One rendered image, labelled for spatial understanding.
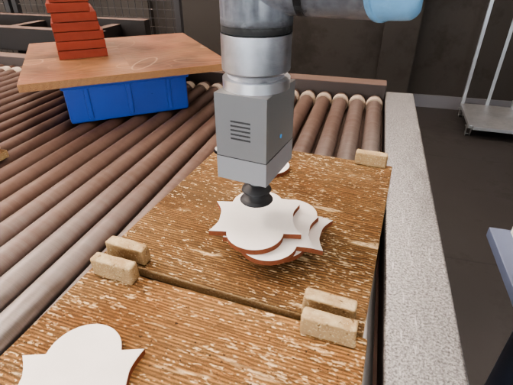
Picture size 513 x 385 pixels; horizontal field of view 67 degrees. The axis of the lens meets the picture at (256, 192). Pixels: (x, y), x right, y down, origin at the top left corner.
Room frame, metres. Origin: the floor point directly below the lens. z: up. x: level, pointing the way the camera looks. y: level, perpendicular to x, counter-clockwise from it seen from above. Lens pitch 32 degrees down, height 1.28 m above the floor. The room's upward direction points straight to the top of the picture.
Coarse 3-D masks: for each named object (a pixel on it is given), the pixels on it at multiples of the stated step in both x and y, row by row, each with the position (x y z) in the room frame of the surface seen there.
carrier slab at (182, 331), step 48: (96, 288) 0.34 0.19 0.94; (144, 288) 0.34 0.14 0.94; (48, 336) 0.27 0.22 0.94; (144, 336) 0.27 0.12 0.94; (192, 336) 0.27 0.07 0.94; (240, 336) 0.27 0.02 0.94; (288, 336) 0.27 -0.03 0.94; (0, 384) 0.22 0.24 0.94; (144, 384) 0.22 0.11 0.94; (192, 384) 0.22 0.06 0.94; (240, 384) 0.22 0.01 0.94; (288, 384) 0.22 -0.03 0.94; (336, 384) 0.22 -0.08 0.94
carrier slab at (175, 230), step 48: (192, 192) 0.56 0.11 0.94; (240, 192) 0.56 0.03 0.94; (288, 192) 0.56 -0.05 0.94; (336, 192) 0.56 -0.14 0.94; (384, 192) 0.56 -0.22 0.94; (144, 240) 0.43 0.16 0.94; (192, 240) 0.43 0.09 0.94; (336, 240) 0.43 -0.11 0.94; (192, 288) 0.35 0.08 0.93; (240, 288) 0.34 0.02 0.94; (288, 288) 0.34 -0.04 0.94; (336, 288) 0.34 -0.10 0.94
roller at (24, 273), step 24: (192, 120) 0.94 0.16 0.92; (168, 144) 0.80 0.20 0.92; (144, 168) 0.69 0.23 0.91; (120, 192) 0.60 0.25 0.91; (96, 216) 0.53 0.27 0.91; (48, 240) 0.45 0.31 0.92; (72, 240) 0.47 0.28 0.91; (24, 264) 0.40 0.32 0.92; (48, 264) 0.42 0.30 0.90; (0, 288) 0.36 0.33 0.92; (24, 288) 0.37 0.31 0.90; (0, 312) 0.33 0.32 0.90
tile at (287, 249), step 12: (300, 216) 0.44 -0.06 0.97; (312, 216) 0.44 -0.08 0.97; (300, 228) 0.41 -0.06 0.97; (288, 240) 0.39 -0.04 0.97; (300, 240) 0.39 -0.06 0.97; (276, 252) 0.37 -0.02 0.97; (288, 252) 0.37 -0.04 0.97; (312, 252) 0.37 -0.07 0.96; (264, 264) 0.35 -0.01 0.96; (276, 264) 0.35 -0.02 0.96
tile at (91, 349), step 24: (72, 336) 0.26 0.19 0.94; (96, 336) 0.26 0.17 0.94; (24, 360) 0.24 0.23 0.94; (48, 360) 0.24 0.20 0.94; (72, 360) 0.24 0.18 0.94; (96, 360) 0.24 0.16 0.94; (120, 360) 0.24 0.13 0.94; (24, 384) 0.21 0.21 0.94; (48, 384) 0.21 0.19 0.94; (72, 384) 0.21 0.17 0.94; (96, 384) 0.21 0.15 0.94; (120, 384) 0.21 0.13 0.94
